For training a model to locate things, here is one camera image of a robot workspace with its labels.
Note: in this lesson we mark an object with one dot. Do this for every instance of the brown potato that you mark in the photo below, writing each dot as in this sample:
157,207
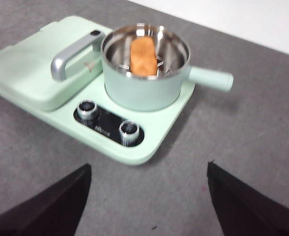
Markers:
143,56

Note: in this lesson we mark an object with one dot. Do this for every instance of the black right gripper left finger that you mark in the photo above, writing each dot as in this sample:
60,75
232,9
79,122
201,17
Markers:
41,211

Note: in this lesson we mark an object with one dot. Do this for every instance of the mint green breakfast machine base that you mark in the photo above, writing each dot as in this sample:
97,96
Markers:
159,127

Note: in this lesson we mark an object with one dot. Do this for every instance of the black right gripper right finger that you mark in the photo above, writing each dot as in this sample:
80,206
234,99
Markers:
252,214

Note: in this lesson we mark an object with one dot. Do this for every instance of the mint green saucepan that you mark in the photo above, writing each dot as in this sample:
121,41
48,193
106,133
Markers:
139,93

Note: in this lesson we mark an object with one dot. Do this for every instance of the silver control knob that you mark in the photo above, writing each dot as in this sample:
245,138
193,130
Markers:
129,131
86,111

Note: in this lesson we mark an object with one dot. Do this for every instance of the mint green griddle cover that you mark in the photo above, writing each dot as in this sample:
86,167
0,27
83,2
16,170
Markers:
24,64

